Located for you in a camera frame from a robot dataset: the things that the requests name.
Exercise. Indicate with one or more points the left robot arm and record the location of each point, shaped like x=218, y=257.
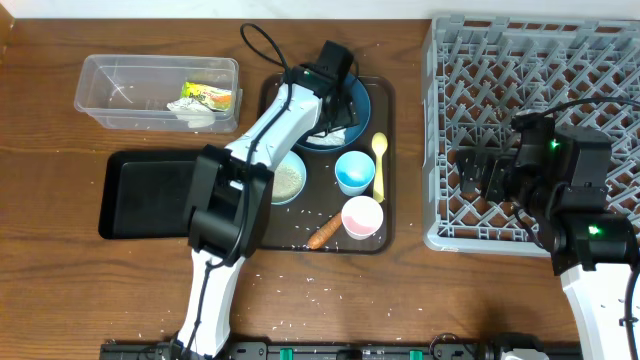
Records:
x=229, y=201

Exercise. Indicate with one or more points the orange carrot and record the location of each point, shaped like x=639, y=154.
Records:
x=324, y=233

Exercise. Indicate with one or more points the black plastic tray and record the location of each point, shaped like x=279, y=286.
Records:
x=145, y=193

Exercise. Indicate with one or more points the pink cup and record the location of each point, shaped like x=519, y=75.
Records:
x=361, y=217

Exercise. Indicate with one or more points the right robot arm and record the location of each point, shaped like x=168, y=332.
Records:
x=596, y=256

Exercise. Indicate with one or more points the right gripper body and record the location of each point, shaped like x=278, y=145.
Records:
x=489, y=175

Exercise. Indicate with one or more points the yellow plastic spoon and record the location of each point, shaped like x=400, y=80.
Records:
x=379, y=145

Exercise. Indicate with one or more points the clear plastic bin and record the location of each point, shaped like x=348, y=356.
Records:
x=131, y=92

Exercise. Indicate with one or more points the light blue bowl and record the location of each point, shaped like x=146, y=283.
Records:
x=294, y=159

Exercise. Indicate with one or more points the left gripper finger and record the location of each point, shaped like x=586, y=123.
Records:
x=346, y=114
x=330, y=119

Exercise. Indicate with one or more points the grey dishwasher rack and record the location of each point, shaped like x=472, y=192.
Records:
x=478, y=72

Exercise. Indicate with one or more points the light blue cup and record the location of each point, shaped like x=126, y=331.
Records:
x=354, y=171

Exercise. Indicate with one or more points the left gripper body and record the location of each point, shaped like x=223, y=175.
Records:
x=343, y=116

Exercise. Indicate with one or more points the dark brown serving tray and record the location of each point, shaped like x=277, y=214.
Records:
x=291, y=225

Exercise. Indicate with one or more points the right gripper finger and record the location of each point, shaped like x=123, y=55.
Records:
x=470, y=165
x=494, y=177

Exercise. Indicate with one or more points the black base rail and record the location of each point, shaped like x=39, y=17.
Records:
x=262, y=351

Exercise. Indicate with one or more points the dark blue plate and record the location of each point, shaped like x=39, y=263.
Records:
x=361, y=108

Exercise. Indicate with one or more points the white rice pile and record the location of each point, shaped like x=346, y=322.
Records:
x=288, y=181

